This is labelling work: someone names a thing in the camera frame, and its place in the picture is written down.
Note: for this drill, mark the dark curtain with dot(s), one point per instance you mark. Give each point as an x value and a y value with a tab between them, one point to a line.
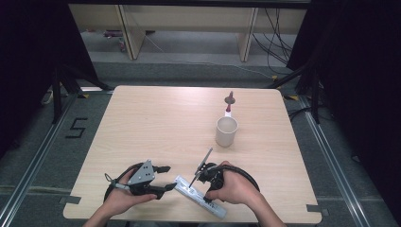
31	63
362	94

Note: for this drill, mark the small red items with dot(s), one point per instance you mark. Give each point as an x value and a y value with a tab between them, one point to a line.
113	33

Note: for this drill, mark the pink toothbrush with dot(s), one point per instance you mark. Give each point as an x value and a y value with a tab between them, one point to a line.
228	108

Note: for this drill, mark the beige wooden shelf unit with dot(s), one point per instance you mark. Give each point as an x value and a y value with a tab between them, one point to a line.
189	19

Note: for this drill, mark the white cup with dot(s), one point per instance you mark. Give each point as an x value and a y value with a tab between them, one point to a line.
226	134

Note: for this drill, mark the person's left hand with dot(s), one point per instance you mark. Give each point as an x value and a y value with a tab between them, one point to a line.
121	200

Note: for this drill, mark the black metal stand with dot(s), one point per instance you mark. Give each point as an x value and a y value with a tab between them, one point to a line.
315	94
57	94

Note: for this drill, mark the grey tape strip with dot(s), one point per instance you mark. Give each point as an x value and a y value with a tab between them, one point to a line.
317	209
70	200

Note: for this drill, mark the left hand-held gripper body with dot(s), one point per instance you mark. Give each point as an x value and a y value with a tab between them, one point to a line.
142	176

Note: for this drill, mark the aluminium floor rail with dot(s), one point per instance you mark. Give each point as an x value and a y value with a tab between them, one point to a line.
331	151
34	157

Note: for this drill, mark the white toothpaste tube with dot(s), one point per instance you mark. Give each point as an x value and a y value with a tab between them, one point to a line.
183	186

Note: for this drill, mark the person's right hand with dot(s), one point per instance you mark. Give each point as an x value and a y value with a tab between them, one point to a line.
235	189

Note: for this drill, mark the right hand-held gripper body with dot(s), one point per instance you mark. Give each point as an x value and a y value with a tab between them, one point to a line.
212	176

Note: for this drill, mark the white floor object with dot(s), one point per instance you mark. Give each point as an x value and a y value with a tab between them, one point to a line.
48	97

